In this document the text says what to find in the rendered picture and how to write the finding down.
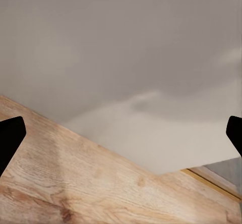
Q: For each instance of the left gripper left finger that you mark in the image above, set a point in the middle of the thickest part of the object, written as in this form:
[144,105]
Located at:
[12,133]

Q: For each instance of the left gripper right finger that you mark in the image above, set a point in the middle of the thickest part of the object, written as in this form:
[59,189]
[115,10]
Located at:
[234,132]

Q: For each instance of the fixed window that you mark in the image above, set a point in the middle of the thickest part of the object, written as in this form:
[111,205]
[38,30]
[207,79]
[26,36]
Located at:
[223,176]

